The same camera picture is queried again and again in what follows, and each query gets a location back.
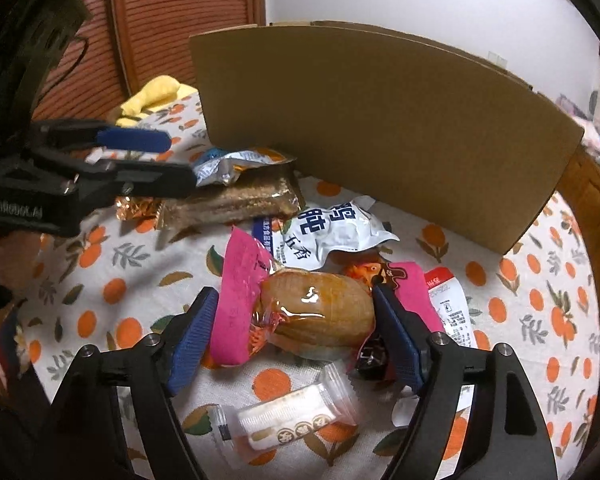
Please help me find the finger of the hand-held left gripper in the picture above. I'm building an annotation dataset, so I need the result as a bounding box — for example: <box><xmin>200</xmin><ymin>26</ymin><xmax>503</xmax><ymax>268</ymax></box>
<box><xmin>39</xmin><ymin>119</ymin><xmax>172</xmax><ymax>154</ymax></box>
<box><xmin>74</xmin><ymin>159</ymin><xmax>199</xmax><ymax>207</ymax></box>

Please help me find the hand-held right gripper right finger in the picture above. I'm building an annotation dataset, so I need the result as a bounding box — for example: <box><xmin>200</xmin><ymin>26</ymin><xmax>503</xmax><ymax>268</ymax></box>
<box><xmin>372</xmin><ymin>284</ymin><xmax>566</xmax><ymax>480</ymax></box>

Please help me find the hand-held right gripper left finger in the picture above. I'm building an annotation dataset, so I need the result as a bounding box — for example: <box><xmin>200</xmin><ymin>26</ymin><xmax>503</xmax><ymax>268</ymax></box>
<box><xmin>37</xmin><ymin>287</ymin><xmax>221</xmax><ymax>480</ymax></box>

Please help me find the blue foil snack packet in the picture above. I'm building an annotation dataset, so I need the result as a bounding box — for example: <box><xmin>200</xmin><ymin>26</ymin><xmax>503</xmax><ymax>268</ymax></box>
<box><xmin>192</xmin><ymin>147</ymin><xmax>297</xmax><ymax>188</ymax></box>

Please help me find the bread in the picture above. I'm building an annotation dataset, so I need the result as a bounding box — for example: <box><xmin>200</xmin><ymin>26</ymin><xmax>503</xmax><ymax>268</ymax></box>
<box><xmin>210</xmin><ymin>226</ymin><xmax>431</xmax><ymax>368</ymax></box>

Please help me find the white and blue snack packet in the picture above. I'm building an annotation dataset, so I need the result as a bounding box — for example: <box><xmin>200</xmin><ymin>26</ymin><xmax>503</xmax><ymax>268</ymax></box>
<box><xmin>252</xmin><ymin>195</ymin><xmax>401</xmax><ymax>273</ymax></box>

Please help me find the brown cardboard box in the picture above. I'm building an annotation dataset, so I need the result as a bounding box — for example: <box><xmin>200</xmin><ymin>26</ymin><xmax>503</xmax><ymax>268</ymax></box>
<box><xmin>189</xmin><ymin>21</ymin><xmax>586</xmax><ymax>256</ymax></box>

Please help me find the person's left hand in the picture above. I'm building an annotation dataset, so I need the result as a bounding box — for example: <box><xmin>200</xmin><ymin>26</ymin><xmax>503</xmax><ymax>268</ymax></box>
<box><xmin>0</xmin><ymin>224</ymin><xmax>30</xmax><ymax>302</ymax></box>

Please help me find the dark brown snack packet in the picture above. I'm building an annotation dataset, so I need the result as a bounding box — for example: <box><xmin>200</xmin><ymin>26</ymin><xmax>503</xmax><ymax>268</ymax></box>
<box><xmin>352</xmin><ymin>332</ymin><xmax>397</xmax><ymax>382</ymax></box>

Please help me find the gold foil candy wrapper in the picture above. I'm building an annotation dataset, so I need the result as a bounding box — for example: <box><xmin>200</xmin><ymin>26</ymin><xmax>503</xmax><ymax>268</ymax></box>
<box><xmin>116</xmin><ymin>196</ymin><xmax>163</xmax><ymax>222</ymax></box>

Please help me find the yellow plush toy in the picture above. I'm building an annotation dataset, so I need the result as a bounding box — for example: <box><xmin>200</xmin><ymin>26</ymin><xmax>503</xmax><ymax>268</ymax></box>
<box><xmin>114</xmin><ymin>75</ymin><xmax>198</xmax><ymax>128</ymax></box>

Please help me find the white packet with red label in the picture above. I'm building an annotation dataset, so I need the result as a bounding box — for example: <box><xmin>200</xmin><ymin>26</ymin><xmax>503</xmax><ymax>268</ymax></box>
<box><xmin>424</xmin><ymin>269</ymin><xmax>478</xmax><ymax>352</ymax></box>

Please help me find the orange snack packet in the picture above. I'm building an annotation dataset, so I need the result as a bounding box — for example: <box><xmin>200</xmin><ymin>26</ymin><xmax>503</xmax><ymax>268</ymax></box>
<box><xmin>342</xmin><ymin>257</ymin><xmax>396</xmax><ymax>287</ymax></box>

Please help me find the orange fruit print bedsheet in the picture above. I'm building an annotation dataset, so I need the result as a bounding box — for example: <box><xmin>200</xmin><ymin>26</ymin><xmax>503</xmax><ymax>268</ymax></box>
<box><xmin>0</xmin><ymin>92</ymin><xmax>600</xmax><ymax>480</ymax></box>

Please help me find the brown cracker bar packet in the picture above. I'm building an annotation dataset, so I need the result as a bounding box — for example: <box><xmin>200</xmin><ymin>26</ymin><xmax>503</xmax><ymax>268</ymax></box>
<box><xmin>155</xmin><ymin>167</ymin><xmax>302</xmax><ymax>241</ymax></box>

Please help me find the clear wrapped white pastry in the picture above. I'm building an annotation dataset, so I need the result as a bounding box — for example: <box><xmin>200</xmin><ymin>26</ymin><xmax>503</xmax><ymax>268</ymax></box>
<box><xmin>212</xmin><ymin>364</ymin><xmax>362</xmax><ymax>456</ymax></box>

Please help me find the reddish wooden wardrobe door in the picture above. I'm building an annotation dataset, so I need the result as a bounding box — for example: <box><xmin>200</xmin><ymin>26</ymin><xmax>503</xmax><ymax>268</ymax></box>
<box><xmin>30</xmin><ymin>0</ymin><xmax>267</xmax><ymax>122</ymax></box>

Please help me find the wooden desk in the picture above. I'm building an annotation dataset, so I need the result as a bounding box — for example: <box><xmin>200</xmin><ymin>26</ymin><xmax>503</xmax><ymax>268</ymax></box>
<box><xmin>555</xmin><ymin>150</ymin><xmax>600</xmax><ymax>311</ymax></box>

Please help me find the black cable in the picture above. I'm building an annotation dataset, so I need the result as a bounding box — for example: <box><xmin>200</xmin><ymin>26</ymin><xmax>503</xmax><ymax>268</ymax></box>
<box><xmin>55</xmin><ymin>35</ymin><xmax>90</xmax><ymax>92</ymax></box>

